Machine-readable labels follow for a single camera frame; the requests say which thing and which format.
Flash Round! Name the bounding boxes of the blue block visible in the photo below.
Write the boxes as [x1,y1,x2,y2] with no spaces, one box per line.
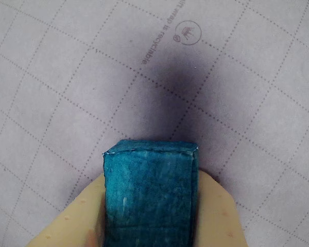
[102,139,199,247]

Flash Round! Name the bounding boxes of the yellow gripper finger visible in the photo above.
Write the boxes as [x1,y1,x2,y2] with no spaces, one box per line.
[27,172,106,247]
[193,168,249,247]

